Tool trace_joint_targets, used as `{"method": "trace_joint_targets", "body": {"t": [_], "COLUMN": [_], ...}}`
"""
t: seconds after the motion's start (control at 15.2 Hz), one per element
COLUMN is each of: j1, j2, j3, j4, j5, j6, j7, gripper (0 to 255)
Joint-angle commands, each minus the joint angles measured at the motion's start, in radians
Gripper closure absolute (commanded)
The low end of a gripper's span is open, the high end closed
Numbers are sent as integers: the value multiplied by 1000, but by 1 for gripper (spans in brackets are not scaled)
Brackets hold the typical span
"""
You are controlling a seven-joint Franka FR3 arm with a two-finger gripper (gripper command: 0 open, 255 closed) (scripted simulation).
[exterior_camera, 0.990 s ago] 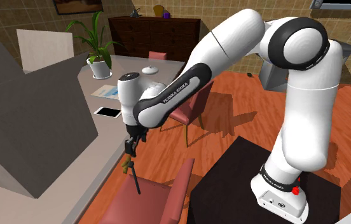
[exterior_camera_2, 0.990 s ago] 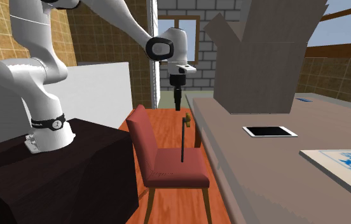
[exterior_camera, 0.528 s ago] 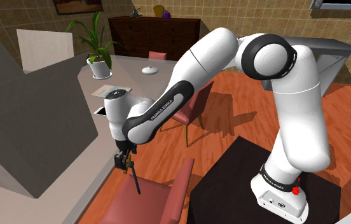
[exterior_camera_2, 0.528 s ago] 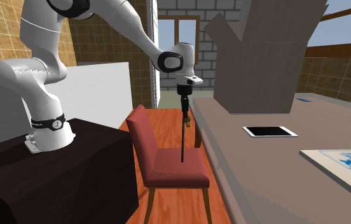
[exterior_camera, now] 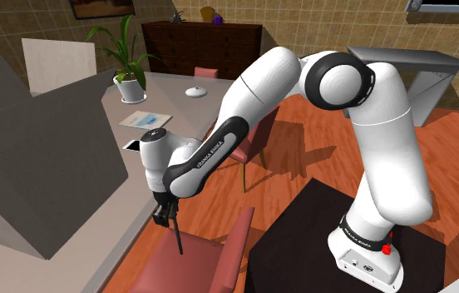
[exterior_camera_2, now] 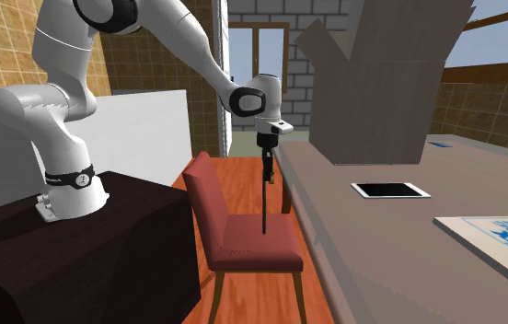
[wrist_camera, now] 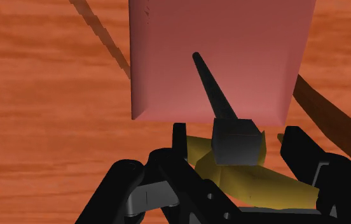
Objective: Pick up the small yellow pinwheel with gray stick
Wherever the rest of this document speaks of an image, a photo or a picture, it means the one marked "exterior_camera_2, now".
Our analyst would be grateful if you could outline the dark robot stand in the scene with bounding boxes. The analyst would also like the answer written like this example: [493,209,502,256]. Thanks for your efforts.
[0,170,202,324]

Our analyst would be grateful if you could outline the red upholstered wooden chair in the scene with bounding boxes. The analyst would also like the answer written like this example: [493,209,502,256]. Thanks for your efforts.
[180,150,306,324]

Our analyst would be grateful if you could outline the wooden-framed window in brick wall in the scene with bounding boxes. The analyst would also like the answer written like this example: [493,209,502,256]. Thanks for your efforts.
[227,21,292,95]

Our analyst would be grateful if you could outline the flat white box, blue print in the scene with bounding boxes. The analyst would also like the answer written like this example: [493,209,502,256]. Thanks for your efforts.
[432,215,508,305]

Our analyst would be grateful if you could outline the large open grey-brown box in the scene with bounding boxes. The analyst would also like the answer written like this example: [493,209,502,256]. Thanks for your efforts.
[293,0,478,167]

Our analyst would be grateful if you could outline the large wooden-framed window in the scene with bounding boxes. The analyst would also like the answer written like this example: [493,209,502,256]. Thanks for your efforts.
[440,0,508,85]

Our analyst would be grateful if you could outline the grey-brown table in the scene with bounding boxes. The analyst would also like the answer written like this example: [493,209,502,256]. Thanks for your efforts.
[275,133,508,324]

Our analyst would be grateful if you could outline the white tablet with black screen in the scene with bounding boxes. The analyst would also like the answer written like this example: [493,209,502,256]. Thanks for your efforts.
[351,181,433,200]

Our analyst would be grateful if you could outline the thin black rod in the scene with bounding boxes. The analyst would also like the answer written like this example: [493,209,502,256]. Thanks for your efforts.
[261,177,268,236]

